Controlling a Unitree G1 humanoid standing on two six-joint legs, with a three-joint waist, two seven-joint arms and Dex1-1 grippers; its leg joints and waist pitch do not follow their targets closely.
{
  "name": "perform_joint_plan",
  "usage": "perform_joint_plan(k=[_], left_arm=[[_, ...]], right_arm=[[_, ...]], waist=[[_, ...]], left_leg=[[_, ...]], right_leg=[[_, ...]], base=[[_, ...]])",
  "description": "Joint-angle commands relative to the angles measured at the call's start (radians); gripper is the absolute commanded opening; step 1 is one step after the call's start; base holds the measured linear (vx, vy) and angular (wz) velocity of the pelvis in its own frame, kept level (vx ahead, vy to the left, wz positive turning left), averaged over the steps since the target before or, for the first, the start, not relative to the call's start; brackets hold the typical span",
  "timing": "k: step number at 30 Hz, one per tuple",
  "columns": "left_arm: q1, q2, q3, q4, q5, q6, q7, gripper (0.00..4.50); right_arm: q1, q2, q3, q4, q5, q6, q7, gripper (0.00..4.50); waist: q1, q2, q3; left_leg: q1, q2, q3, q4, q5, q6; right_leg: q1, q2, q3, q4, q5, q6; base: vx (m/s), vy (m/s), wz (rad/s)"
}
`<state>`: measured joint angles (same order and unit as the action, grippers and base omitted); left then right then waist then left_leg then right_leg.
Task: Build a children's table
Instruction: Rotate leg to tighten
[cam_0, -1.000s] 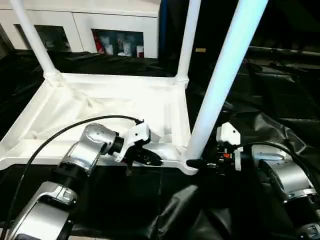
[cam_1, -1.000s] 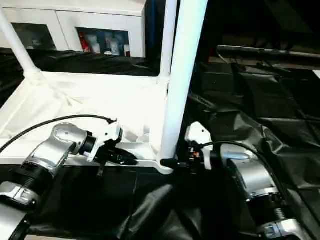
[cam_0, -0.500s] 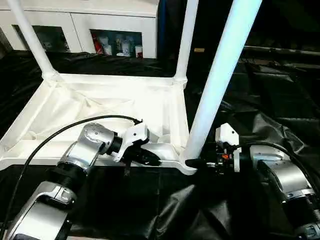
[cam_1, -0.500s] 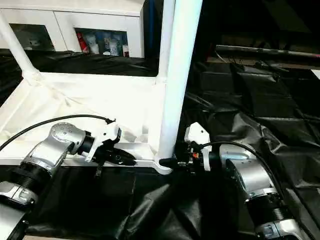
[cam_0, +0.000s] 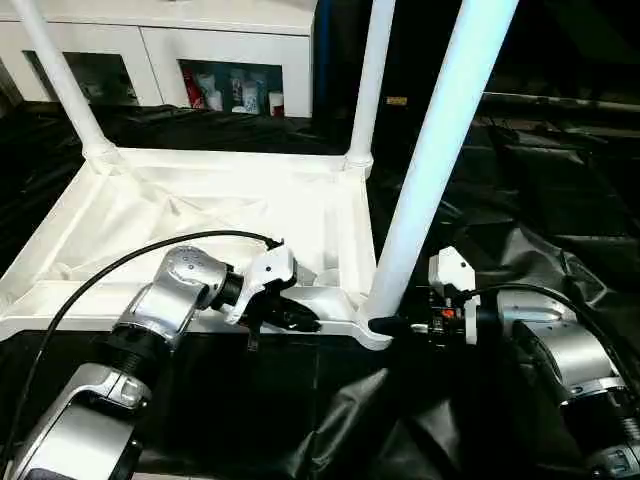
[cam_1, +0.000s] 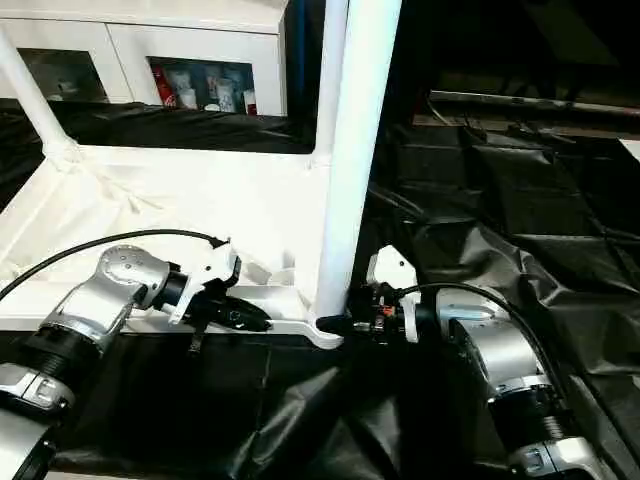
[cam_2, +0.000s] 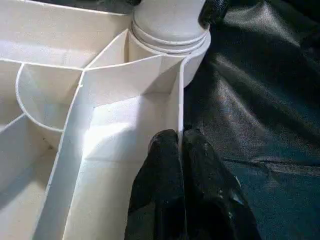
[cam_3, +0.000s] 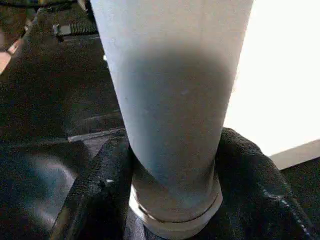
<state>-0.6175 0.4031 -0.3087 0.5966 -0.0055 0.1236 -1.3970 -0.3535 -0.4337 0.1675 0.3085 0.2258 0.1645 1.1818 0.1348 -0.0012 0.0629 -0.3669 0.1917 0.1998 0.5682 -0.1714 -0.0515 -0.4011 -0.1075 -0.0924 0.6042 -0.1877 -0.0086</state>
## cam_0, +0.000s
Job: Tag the white plastic table top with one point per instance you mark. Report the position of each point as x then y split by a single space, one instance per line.
150 210

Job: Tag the white plastic table leg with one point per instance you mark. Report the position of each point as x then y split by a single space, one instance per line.
370 80
60 80
440 150

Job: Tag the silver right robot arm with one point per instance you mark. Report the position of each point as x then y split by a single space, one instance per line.
550 340

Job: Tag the black mat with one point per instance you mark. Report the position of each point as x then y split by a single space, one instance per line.
300 420

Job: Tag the small yellow label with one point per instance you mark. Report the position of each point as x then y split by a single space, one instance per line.
397 100

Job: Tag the patterned white cup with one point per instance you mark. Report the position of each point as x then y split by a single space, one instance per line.
250 95

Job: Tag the white cabinet with glass doors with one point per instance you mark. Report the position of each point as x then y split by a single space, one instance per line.
150 40

